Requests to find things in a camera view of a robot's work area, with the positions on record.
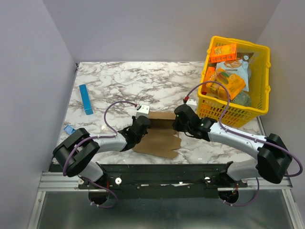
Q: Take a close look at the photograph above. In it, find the brown cardboard box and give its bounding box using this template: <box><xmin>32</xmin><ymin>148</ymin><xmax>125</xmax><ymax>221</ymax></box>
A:
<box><xmin>133</xmin><ymin>111</ymin><xmax>181</xmax><ymax>159</ymax></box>

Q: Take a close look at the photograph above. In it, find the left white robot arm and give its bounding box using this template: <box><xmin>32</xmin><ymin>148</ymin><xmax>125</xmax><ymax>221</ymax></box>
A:
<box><xmin>53</xmin><ymin>115</ymin><xmax>151</xmax><ymax>181</ymax></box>

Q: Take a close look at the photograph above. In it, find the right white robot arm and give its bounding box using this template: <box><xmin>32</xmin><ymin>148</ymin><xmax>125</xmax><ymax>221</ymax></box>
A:
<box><xmin>173</xmin><ymin>104</ymin><xmax>292</xmax><ymax>184</ymax></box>

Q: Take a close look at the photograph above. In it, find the long blue box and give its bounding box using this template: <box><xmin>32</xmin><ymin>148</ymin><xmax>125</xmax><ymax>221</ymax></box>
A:
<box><xmin>79</xmin><ymin>84</ymin><xmax>93</xmax><ymax>115</ymax></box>

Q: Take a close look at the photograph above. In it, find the small blue box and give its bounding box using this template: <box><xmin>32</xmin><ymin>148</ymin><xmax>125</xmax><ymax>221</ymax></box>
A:
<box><xmin>64</xmin><ymin>125</ymin><xmax>76</xmax><ymax>135</ymax></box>

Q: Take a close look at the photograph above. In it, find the orange snack box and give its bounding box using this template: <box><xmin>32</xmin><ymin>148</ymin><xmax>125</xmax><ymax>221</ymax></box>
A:
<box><xmin>209</xmin><ymin>43</ymin><xmax>237</xmax><ymax>63</ymax></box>

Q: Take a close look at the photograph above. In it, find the yellow plastic basket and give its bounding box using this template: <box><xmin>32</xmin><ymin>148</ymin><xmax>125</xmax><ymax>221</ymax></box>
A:
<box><xmin>201</xmin><ymin>36</ymin><xmax>271</xmax><ymax>128</ymax></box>

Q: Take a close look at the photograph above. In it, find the small orange packet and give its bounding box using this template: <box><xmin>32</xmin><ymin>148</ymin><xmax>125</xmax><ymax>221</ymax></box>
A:
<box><xmin>205</xmin><ymin>66</ymin><xmax>215</xmax><ymax>81</ymax></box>

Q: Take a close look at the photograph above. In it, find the orange mango snack bag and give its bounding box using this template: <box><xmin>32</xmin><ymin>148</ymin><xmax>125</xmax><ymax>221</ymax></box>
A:
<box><xmin>203</xmin><ymin>68</ymin><xmax>245</xmax><ymax>100</ymax></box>

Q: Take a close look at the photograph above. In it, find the green textured pouch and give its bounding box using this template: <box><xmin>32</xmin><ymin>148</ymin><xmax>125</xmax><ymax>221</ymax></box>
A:
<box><xmin>231</xmin><ymin>91</ymin><xmax>252</xmax><ymax>107</ymax></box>

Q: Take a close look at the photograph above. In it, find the light blue snack bag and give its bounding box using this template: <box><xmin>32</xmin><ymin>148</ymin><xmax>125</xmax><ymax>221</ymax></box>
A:
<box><xmin>215</xmin><ymin>59</ymin><xmax>249</xmax><ymax>92</ymax></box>

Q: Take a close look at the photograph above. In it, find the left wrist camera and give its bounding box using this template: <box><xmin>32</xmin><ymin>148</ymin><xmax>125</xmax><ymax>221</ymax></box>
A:
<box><xmin>135</xmin><ymin>104</ymin><xmax>150</xmax><ymax>118</ymax></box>

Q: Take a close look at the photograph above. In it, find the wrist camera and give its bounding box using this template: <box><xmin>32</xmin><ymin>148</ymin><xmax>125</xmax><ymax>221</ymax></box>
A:
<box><xmin>135</xmin><ymin>104</ymin><xmax>150</xmax><ymax>118</ymax></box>
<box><xmin>186</xmin><ymin>98</ymin><xmax>197</xmax><ymax>109</ymax></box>

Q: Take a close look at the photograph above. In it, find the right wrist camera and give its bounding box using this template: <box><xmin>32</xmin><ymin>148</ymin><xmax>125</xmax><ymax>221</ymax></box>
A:
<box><xmin>186</xmin><ymin>98</ymin><xmax>197</xmax><ymax>109</ymax></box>

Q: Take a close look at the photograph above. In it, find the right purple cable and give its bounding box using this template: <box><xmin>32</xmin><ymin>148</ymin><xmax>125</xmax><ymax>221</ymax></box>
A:
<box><xmin>183</xmin><ymin>81</ymin><xmax>304</xmax><ymax>177</ymax></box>

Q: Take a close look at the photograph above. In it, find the purple cable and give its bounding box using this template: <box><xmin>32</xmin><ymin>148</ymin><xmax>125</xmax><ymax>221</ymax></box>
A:
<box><xmin>62</xmin><ymin>100</ymin><xmax>139</xmax><ymax>177</ymax></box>
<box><xmin>183</xmin><ymin>81</ymin><xmax>304</xmax><ymax>177</ymax></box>

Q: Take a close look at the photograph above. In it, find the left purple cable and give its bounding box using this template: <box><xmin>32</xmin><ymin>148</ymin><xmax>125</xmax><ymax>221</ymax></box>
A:
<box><xmin>62</xmin><ymin>100</ymin><xmax>139</xmax><ymax>177</ymax></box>

